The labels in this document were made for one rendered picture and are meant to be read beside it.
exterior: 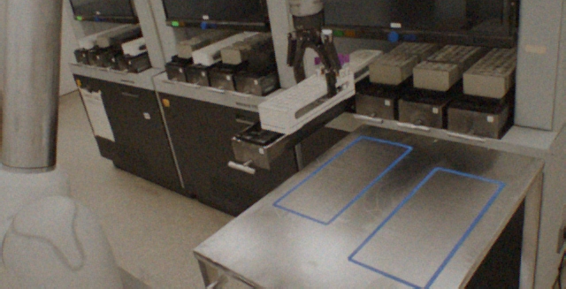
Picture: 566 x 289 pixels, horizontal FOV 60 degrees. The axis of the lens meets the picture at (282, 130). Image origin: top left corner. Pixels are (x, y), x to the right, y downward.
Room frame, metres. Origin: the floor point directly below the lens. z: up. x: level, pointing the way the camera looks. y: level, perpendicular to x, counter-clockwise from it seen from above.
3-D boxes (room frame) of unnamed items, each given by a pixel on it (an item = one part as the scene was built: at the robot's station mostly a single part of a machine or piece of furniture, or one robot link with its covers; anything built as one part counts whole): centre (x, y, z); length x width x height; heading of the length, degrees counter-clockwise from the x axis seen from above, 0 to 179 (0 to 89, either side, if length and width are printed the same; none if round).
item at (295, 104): (1.24, -0.09, 0.89); 0.30 x 0.10 x 0.06; 134
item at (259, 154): (1.44, -0.13, 0.78); 0.73 x 0.14 x 0.09; 135
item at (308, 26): (1.26, -0.11, 1.07); 0.08 x 0.07 x 0.09; 44
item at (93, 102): (2.72, 1.07, 0.43); 0.27 x 0.02 x 0.36; 45
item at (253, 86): (2.01, -0.12, 0.78); 0.73 x 0.14 x 0.09; 135
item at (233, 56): (1.95, 0.15, 0.85); 0.12 x 0.02 x 0.06; 46
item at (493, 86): (1.23, -0.57, 0.85); 0.12 x 0.02 x 0.06; 44
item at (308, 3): (1.26, -0.11, 1.15); 0.09 x 0.09 x 0.06
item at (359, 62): (1.56, -0.25, 0.83); 0.30 x 0.10 x 0.06; 135
